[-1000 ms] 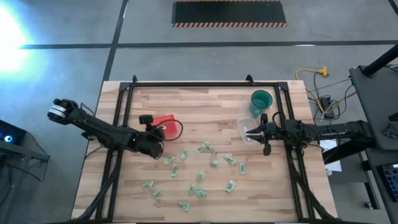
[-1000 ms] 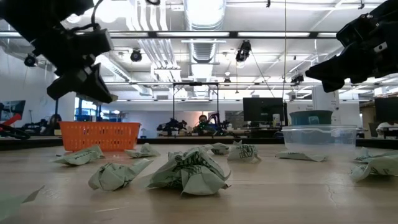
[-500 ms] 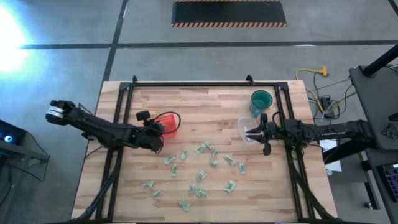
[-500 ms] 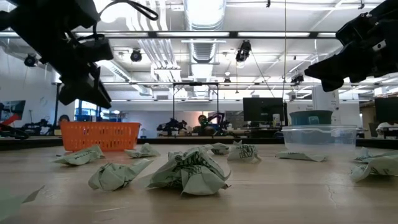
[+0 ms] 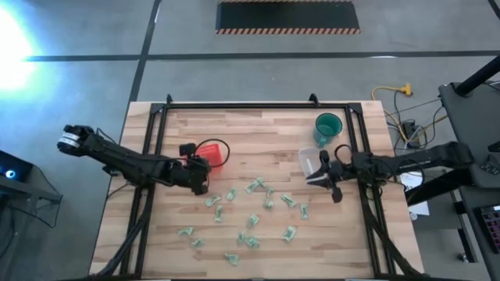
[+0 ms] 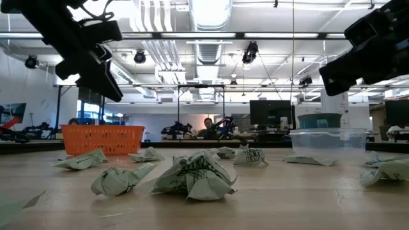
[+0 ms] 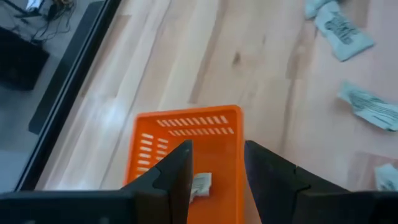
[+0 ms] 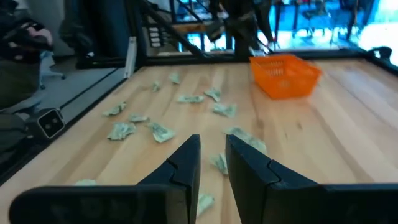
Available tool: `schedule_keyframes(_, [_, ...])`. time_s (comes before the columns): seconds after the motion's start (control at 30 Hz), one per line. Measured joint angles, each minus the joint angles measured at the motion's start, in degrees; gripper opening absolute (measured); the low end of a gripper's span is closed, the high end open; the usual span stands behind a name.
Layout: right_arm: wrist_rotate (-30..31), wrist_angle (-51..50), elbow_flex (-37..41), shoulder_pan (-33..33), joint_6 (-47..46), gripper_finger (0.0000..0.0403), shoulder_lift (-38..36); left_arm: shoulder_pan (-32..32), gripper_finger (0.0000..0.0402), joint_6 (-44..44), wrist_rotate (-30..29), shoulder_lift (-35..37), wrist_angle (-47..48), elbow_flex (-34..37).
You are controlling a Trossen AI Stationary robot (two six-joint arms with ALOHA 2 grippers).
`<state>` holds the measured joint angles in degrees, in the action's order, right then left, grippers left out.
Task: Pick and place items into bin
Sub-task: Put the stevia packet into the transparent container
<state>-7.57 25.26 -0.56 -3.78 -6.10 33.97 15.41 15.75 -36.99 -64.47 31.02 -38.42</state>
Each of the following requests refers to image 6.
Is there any orange plastic basket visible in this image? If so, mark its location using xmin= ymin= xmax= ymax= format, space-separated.
xmin=60 ymin=124 xmax=146 ymax=157

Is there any thin hanging cord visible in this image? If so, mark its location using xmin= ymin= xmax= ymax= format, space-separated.
xmin=289 ymin=0 xmax=295 ymax=102

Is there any black metal frame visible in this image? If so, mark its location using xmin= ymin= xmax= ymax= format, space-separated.
xmin=177 ymin=84 xmax=226 ymax=124
xmin=52 ymin=84 xmax=107 ymax=132

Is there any large printed green paper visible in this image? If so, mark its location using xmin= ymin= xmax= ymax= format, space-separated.
xmin=151 ymin=148 xmax=238 ymax=202

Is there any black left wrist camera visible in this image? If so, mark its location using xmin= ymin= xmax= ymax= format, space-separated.
xmin=77 ymin=19 xmax=123 ymax=45

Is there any green paper with print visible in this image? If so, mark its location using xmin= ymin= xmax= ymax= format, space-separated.
xmin=233 ymin=144 xmax=270 ymax=168

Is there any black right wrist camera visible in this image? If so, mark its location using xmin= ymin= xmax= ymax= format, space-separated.
xmin=344 ymin=8 xmax=389 ymax=49

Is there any dark wall screen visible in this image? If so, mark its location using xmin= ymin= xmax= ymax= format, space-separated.
xmin=0 ymin=102 xmax=27 ymax=125

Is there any red and black machine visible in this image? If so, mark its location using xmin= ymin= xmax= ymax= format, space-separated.
xmin=0 ymin=116 xmax=31 ymax=144

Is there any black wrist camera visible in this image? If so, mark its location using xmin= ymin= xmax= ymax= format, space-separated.
xmin=77 ymin=19 xmax=123 ymax=45
xmin=344 ymin=8 xmax=389 ymax=49

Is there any white column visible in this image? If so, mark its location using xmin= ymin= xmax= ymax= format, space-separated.
xmin=320 ymin=88 xmax=350 ymax=114

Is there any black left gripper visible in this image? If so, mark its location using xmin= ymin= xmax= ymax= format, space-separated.
xmin=41 ymin=30 xmax=125 ymax=104

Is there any teal plastic bin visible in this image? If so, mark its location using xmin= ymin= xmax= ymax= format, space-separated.
xmin=297 ymin=112 xmax=343 ymax=130

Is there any black overhead beam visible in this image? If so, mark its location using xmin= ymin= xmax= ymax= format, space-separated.
xmin=0 ymin=31 xmax=349 ymax=41

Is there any black computer monitor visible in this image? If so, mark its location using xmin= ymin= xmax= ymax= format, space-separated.
xmin=385 ymin=100 xmax=409 ymax=126
xmin=249 ymin=100 xmax=297 ymax=126

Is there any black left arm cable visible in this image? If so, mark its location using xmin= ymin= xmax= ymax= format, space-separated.
xmin=79 ymin=0 xmax=116 ymax=23

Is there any black overhead camera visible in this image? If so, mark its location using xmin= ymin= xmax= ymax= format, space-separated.
xmin=241 ymin=40 xmax=259 ymax=65

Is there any silver air duct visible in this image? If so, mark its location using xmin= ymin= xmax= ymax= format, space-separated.
xmin=188 ymin=0 xmax=233 ymax=65

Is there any clear plastic bin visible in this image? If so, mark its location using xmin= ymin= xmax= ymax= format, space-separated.
xmin=289 ymin=128 xmax=369 ymax=158

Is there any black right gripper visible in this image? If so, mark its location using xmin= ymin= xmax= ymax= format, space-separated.
xmin=318 ymin=31 xmax=409 ymax=97

